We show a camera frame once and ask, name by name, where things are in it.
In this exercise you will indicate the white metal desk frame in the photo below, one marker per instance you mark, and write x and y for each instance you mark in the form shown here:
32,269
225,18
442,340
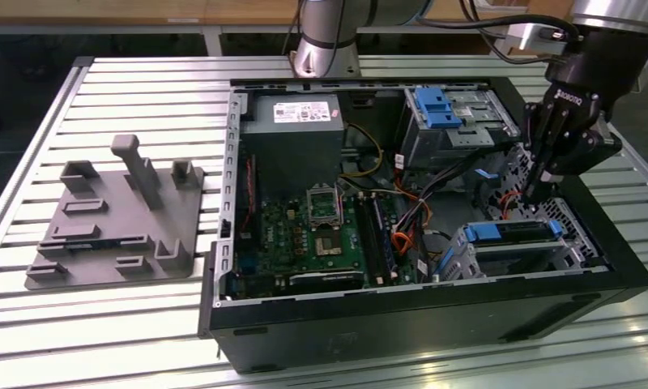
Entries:
214,38

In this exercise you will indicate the black RAM slot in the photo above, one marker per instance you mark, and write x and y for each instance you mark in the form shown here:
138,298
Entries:
387,239
369,239

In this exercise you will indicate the black table corner cap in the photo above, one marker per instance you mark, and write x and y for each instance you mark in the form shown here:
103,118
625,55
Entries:
83,61

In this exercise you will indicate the square chipset heat sink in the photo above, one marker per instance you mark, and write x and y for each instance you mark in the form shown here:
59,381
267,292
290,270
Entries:
327,246

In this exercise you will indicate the black graphics card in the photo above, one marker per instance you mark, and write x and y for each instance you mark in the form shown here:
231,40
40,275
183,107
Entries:
327,279

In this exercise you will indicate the green motherboard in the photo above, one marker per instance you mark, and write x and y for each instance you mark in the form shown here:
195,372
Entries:
281,235

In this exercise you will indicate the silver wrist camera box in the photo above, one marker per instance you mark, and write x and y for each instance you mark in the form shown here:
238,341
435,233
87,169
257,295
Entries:
536,38

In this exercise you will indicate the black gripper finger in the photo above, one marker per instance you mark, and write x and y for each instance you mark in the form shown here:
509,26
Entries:
546,138
589,150

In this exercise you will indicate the metal disk bay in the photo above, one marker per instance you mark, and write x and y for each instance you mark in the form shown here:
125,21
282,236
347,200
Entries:
520,259

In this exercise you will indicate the metal optical drive cage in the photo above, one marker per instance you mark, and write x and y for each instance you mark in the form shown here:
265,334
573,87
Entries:
465,138

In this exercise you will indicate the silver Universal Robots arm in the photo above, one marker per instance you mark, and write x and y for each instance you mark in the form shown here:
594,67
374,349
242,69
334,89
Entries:
325,44

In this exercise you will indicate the grey power supply unit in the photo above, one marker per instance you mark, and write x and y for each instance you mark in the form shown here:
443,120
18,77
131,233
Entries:
291,146

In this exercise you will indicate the blue plastic drive latch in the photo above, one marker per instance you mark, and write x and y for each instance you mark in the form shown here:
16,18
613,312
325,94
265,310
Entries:
437,109

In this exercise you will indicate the hard disk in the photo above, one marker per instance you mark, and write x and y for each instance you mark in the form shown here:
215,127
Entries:
483,233

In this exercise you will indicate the black open PC case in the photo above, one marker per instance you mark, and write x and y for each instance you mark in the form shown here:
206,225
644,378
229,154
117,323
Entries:
411,324

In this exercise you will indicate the grey plastic parts rack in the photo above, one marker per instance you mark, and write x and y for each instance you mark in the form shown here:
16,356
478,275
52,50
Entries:
119,227

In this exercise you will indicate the wooden desk top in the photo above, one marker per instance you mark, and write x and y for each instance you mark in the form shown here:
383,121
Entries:
141,10

